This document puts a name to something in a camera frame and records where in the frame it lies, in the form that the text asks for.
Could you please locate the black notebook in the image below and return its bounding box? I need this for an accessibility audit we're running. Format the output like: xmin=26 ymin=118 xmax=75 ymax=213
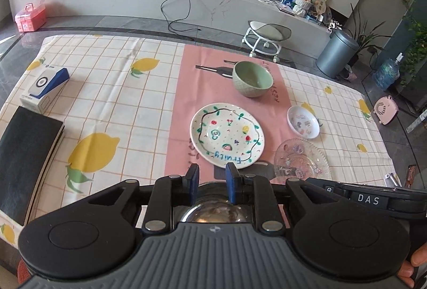
xmin=0 ymin=106 xmax=66 ymax=227

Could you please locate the long-leaf potted plant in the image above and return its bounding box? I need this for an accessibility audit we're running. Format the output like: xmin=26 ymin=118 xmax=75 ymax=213
xmin=346 ymin=3 xmax=395 ymax=54

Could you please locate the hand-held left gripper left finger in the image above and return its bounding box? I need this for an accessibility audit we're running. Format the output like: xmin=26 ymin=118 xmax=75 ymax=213
xmin=77 ymin=164 xmax=201 ymax=233

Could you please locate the round hand fan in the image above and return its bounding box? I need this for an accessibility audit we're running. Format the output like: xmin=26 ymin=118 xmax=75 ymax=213
xmin=312 ymin=0 xmax=329 ymax=15

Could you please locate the grey trash can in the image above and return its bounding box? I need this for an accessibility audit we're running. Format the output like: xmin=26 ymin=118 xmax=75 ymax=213
xmin=316 ymin=29 xmax=360 ymax=80

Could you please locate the pink storage box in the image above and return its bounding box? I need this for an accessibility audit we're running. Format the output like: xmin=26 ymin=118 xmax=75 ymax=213
xmin=14 ymin=3 xmax=47 ymax=33

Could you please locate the lemon-print checked tablecloth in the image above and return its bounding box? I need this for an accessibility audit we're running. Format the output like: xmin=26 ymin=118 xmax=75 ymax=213
xmin=0 ymin=34 xmax=395 ymax=244

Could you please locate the pink desk fan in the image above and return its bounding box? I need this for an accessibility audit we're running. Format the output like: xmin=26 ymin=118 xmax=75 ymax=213
xmin=373 ymin=95 xmax=400 ymax=126

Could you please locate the person's right hand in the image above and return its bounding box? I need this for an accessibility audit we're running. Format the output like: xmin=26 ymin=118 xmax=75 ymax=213
xmin=398 ymin=247 xmax=427 ymax=288

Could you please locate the black cable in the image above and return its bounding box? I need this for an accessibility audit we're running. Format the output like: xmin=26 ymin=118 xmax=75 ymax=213
xmin=161 ymin=0 xmax=203 ymax=40

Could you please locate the small white sticker dish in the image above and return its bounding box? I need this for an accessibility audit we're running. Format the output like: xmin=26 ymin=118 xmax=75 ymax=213
xmin=287 ymin=105 xmax=320 ymax=138

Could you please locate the green ceramic bowl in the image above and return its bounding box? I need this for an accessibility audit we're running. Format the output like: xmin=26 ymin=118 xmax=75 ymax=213
xmin=232 ymin=61 xmax=274 ymax=98

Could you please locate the blue and white box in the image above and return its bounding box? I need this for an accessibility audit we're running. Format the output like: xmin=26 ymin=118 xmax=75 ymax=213
xmin=19 ymin=64 xmax=70 ymax=115

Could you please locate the white rolling stool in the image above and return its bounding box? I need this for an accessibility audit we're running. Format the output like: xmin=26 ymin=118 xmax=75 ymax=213
xmin=242 ymin=20 xmax=292 ymax=64

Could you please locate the stainless steel bowl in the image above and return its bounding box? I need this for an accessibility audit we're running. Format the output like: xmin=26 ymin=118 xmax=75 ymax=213
xmin=178 ymin=180 xmax=249 ymax=223

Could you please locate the blue water bottle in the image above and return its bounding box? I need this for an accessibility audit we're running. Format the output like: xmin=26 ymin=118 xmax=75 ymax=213
xmin=373 ymin=53 xmax=405 ymax=91

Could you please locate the clear glass plate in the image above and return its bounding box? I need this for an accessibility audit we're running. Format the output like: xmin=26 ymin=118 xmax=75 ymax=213
xmin=274 ymin=138 xmax=332 ymax=182

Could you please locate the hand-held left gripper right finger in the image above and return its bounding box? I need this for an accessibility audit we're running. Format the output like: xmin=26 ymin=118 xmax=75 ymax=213
xmin=226 ymin=162 xmax=341 ymax=233

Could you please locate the white fruit-pattern plate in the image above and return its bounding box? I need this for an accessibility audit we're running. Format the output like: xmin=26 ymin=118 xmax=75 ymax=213
xmin=190 ymin=103 xmax=265 ymax=169

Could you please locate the bushy green plant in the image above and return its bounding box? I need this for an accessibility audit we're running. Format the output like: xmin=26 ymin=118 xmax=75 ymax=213
xmin=400 ymin=16 xmax=427 ymax=84

